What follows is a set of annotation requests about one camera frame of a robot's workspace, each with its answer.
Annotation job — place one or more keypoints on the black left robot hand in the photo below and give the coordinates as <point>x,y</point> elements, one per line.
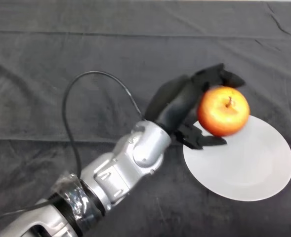
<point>177,103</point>

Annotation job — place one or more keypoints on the red yellow apple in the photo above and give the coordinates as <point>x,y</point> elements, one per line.
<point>221,113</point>

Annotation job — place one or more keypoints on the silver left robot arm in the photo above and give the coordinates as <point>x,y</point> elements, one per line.
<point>105,172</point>

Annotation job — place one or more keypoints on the white round plate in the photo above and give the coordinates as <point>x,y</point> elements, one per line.
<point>241,170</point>

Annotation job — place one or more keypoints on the black cloth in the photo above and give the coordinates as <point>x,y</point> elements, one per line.
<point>61,49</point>

